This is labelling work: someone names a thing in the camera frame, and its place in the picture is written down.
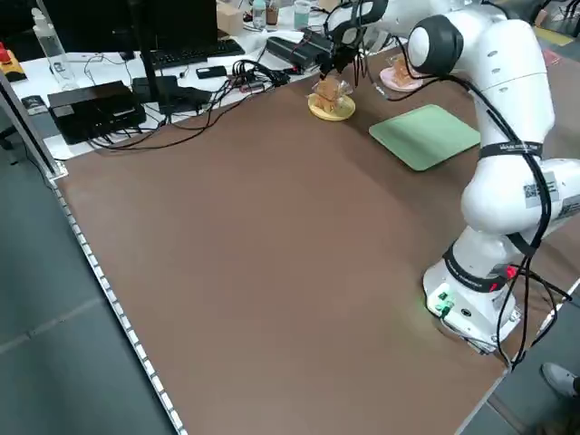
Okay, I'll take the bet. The red emergency stop button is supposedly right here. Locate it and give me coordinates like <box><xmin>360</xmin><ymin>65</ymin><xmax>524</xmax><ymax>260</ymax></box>
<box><xmin>0</xmin><ymin>42</ymin><xmax>24</xmax><ymax>83</ymax></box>

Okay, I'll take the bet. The white round plate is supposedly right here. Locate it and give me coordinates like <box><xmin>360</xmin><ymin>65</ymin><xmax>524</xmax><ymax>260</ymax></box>
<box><xmin>379</xmin><ymin>64</ymin><xmax>430</xmax><ymax>91</ymax></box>

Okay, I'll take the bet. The orange bread pack clear wrapper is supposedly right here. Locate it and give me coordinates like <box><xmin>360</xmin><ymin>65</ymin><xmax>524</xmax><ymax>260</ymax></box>
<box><xmin>390</xmin><ymin>54</ymin><xmax>414</xmax><ymax>86</ymax></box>
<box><xmin>312</xmin><ymin>93</ymin><xmax>346</xmax><ymax>115</ymax></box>
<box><xmin>314</xmin><ymin>75</ymin><xmax>353</xmax><ymax>100</ymax></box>

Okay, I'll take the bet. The black monitor stand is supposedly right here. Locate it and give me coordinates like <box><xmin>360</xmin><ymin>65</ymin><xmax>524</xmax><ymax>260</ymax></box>
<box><xmin>128</xmin><ymin>0</ymin><xmax>181</xmax><ymax>115</ymax></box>

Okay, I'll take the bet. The black power adapter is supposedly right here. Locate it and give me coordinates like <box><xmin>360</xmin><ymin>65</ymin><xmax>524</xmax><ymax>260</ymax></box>
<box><xmin>173</xmin><ymin>85</ymin><xmax>215</xmax><ymax>115</ymax></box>

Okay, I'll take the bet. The black cable bundle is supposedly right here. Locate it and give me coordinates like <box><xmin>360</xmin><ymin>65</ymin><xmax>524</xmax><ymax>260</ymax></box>
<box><xmin>225</xmin><ymin>57</ymin><xmax>292</xmax><ymax>95</ymax></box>

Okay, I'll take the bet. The brown cardboard box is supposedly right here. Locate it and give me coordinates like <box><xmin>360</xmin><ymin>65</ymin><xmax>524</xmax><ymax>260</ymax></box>
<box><xmin>216</xmin><ymin>1</ymin><xmax>247</xmax><ymax>36</ymax></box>

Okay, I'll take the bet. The black keyboard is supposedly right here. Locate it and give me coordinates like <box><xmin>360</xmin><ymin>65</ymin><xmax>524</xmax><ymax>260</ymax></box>
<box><xmin>145</xmin><ymin>38</ymin><xmax>247</xmax><ymax>70</ymax></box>

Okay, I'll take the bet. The aluminium frame post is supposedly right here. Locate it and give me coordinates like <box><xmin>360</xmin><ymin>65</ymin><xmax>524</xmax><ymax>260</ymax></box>
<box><xmin>0</xmin><ymin>71</ymin><xmax>70</xmax><ymax>181</ymax></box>

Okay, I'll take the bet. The clear plastic bottle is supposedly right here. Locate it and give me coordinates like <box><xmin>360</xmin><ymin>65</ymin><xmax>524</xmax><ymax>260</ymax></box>
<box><xmin>30</xmin><ymin>6</ymin><xmax>77</xmax><ymax>91</ymax></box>

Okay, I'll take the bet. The small black card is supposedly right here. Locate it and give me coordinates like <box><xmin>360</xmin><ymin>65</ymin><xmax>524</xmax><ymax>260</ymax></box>
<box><xmin>21</xmin><ymin>92</ymin><xmax>47</xmax><ymax>115</ymax></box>

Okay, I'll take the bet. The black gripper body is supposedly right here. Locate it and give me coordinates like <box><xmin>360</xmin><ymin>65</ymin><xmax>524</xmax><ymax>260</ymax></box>
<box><xmin>326</xmin><ymin>43</ymin><xmax>360</xmax><ymax>72</ymax></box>

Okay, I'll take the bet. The green rectangular tray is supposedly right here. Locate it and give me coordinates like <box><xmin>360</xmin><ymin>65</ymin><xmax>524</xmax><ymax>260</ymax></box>
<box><xmin>368</xmin><ymin>103</ymin><xmax>482</xmax><ymax>173</ymax></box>

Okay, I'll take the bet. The black smartphone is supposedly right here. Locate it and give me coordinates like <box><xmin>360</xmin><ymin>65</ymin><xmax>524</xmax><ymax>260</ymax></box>
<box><xmin>195</xmin><ymin>64</ymin><xmax>228</xmax><ymax>80</ymax></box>

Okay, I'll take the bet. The yellow round plate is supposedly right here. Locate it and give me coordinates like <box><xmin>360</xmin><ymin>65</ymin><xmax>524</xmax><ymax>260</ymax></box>
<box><xmin>307</xmin><ymin>92</ymin><xmax>357</xmax><ymax>122</ymax></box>

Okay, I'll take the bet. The black power supply box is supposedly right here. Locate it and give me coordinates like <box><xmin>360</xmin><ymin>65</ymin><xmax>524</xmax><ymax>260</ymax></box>
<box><xmin>266</xmin><ymin>35</ymin><xmax>321</xmax><ymax>73</ymax></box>
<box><xmin>299</xmin><ymin>26</ymin><xmax>336</xmax><ymax>56</ymax></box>

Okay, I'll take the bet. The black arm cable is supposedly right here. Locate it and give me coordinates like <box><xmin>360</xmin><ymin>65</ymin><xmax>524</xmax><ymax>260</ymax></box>
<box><xmin>446</xmin><ymin>74</ymin><xmax>573</xmax><ymax>369</ymax></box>

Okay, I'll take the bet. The black computer monitor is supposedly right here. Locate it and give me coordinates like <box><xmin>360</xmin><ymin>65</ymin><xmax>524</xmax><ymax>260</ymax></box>
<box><xmin>40</xmin><ymin>0</ymin><xmax>219</xmax><ymax>59</ymax></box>

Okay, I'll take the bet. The person's shoe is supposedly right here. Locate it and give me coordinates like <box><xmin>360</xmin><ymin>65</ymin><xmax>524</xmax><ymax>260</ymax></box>
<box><xmin>540</xmin><ymin>361</ymin><xmax>580</xmax><ymax>399</ymax></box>

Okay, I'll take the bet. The white side table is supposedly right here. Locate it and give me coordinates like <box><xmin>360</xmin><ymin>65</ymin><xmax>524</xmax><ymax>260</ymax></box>
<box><xmin>6</xmin><ymin>15</ymin><xmax>409</xmax><ymax>162</ymax></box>

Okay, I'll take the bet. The green drink bottle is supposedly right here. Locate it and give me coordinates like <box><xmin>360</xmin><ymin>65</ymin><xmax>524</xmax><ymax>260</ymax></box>
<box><xmin>293</xmin><ymin>0</ymin><xmax>312</xmax><ymax>31</ymax></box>

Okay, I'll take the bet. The black flat device box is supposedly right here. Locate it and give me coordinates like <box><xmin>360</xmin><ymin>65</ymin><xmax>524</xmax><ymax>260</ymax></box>
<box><xmin>46</xmin><ymin>80</ymin><xmax>148</xmax><ymax>147</ymax></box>

